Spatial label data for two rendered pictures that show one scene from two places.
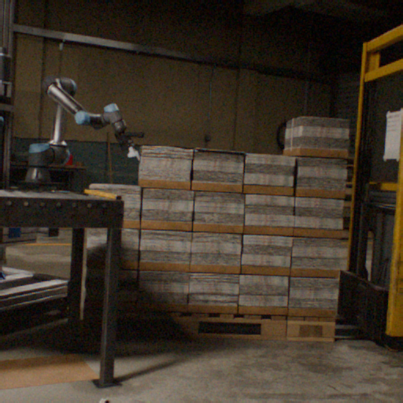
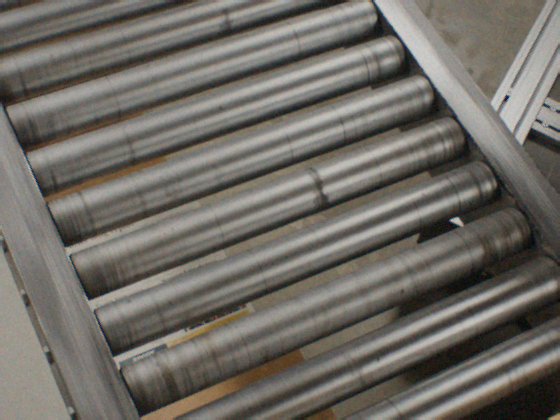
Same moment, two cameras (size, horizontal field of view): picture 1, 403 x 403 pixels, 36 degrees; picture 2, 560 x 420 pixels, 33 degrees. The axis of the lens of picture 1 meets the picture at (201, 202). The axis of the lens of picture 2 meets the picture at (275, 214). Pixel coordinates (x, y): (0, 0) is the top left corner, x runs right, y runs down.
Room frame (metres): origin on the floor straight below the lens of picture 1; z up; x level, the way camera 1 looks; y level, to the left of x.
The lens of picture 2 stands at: (2.61, 0.24, 1.62)
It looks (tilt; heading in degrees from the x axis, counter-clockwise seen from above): 58 degrees down; 82
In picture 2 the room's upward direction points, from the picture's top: 12 degrees clockwise
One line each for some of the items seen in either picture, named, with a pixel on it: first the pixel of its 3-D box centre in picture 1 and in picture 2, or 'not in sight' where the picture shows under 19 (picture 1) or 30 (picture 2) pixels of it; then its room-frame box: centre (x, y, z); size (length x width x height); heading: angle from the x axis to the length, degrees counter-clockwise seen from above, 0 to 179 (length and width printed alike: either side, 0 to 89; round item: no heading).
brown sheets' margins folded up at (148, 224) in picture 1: (186, 262); not in sight; (3.62, 0.07, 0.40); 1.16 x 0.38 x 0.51; 97
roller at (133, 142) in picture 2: not in sight; (226, 111); (2.63, 0.88, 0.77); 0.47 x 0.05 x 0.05; 29
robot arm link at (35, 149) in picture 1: (39, 153); not in sight; (3.70, 0.99, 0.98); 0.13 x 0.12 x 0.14; 147
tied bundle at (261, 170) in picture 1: (263, 174); not in sight; (3.67, -0.35, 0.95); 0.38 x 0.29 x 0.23; 5
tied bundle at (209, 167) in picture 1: (213, 171); not in sight; (3.63, -0.06, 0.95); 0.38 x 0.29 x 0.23; 7
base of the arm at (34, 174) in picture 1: (38, 173); not in sight; (3.70, 0.99, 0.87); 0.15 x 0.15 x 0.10
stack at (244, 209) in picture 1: (186, 259); not in sight; (3.62, 0.07, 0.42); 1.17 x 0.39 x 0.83; 97
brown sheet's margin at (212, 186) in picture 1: (212, 186); not in sight; (3.63, -0.06, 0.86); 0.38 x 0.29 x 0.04; 7
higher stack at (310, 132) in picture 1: (308, 227); not in sight; (3.70, -0.65, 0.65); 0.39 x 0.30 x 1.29; 7
